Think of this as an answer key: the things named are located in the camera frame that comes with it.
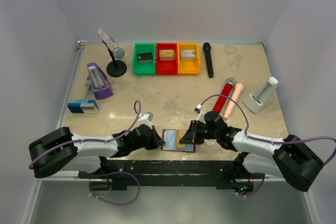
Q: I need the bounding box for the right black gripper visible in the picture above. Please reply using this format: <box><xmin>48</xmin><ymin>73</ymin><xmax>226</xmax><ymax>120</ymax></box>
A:
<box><xmin>179</xmin><ymin>120</ymin><xmax>219</xmax><ymax>145</ymax></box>

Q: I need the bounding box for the red leather card holder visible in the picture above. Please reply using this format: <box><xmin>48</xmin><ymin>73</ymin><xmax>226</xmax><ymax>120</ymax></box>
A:
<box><xmin>161</xmin><ymin>129</ymin><xmax>196</xmax><ymax>153</ymax></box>

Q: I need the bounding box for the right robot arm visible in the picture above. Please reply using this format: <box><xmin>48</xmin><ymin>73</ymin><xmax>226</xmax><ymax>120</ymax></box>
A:
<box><xmin>179</xmin><ymin>111</ymin><xmax>324</xmax><ymax>191</ymax></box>

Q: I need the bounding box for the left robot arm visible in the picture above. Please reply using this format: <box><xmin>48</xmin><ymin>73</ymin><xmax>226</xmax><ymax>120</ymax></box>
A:
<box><xmin>28</xmin><ymin>124</ymin><xmax>165</xmax><ymax>178</ymax></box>

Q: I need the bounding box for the silver card in yellow bin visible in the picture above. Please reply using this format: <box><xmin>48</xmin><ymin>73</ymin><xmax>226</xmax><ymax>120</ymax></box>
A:
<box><xmin>180</xmin><ymin>49</ymin><xmax>196</xmax><ymax>61</ymax></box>

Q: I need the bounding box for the tan card in red bin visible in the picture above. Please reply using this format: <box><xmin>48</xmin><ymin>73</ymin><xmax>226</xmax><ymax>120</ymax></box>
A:
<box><xmin>159</xmin><ymin>49</ymin><xmax>175</xmax><ymax>61</ymax></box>

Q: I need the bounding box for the black card in green bin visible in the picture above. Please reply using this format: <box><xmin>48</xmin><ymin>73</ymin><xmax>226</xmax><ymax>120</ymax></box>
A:
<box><xmin>137</xmin><ymin>52</ymin><xmax>153</xmax><ymax>65</ymax></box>

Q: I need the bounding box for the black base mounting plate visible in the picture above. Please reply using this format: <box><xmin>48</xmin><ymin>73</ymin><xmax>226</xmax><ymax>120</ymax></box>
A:
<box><xmin>78</xmin><ymin>159</ymin><xmax>263</xmax><ymax>190</ymax></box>

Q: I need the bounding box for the red microphone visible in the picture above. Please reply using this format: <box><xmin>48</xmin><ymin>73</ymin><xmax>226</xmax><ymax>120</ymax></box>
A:
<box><xmin>213</xmin><ymin>78</ymin><xmax>236</xmax><ymax>113</ymax></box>

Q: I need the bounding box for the pink microphone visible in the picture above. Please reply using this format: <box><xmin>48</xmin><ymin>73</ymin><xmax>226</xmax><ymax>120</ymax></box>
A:
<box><xmin>223</xmin><ymin>83</ymin><xmax>244</xmax><ymax>120</ymax></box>

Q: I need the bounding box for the yellow plastic bin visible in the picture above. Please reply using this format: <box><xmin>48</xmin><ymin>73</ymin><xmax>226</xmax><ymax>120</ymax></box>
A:
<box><xmin>177</xmin><ymin>43</ymin><xmax>201</xmax><ymax>75</ymax></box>

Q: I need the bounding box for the red plastic bin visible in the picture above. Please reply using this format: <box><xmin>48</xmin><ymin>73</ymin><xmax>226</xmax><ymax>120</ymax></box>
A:
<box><xmin>155</xmin><ymin>43</ymin><xmax>178</xmax><ymax>75</ymax></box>

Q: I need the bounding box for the green plastic bin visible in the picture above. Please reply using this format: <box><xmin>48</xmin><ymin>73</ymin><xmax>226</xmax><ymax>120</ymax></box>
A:
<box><xmin>132</xmin><ymin>43</ymin><xmax>156</xmax><ymax>75</ymax></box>

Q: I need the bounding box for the white metronome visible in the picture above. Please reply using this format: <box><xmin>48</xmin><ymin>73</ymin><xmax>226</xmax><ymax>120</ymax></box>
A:
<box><xmin>243</xmin><ymin>77</ymin><xmax>278</xmax><ymax>114</ymax></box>

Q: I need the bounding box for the blue grey block toy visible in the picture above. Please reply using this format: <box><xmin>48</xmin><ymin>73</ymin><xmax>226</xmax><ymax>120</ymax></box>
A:
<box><xmin>67</xmin><ymin>76</ymin><xmax>98</xmax><ymax>114</ymax></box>

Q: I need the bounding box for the black microphone stand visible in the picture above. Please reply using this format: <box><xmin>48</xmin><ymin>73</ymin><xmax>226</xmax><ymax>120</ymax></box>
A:
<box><xmin>102</xmin><ymin>41</ymin><xmax>127</xmax><ymax>77</ymax></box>

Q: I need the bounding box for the black microphone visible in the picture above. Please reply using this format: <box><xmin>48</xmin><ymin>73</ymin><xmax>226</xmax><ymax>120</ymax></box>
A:
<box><xmin>203</xmin><ymin>42</ymin><xmax>214</xmax><ymax>78</ymax></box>

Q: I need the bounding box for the glitter silver microphone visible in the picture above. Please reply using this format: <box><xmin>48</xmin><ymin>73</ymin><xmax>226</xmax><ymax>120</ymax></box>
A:
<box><xmin>97</xmin><ymin>28</ymin><xmax>124</xmax><ymax>59</ymax></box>

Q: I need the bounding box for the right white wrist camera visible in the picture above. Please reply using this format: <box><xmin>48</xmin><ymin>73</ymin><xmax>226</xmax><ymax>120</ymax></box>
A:
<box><xmin>194</xmin><ymin>104</ymin><xmax>205</xmax><ymax>123</ymax></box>

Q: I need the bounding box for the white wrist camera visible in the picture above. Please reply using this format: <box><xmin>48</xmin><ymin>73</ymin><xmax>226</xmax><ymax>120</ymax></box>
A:
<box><xmin>138</xmin><ymin>112</ymin><xmax>154</xmax><ymax>128</ymax></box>
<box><xmin>194</xmin><ymin>104</ymin><xmax>205</xmax><ymax>123</ymax></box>

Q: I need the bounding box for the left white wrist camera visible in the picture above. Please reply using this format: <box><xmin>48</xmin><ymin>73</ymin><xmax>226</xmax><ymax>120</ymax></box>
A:
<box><xmin>138</xmin><ymin>112</ymin><xmax>154</xmax><ymax>128</ymax></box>

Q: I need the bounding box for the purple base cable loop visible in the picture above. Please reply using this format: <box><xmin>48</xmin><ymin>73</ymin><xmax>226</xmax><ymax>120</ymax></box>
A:
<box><xmin>88</xmin><ymin>171</ymin><xmax>140</xmax><ymax>206</ymax></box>

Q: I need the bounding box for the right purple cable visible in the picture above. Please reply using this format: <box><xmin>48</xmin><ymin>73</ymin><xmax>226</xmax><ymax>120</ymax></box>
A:
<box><xmin>199</xmin><ymin>94</ymin><xmax>336</xmax><ymax>167</ymax></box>

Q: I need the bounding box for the aluminium frame rail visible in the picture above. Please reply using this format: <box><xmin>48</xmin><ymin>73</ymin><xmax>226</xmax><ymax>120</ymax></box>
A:
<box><xmin>19</xmin><ymin>40</ymin><xmax>87</xmax><ymax>224</ymax></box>

